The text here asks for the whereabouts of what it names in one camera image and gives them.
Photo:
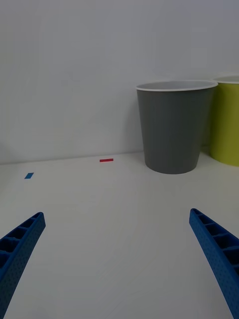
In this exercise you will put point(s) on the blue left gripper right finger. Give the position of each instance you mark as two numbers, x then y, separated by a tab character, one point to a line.
219	249

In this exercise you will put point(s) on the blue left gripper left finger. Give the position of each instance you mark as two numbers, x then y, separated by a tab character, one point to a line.
17	246

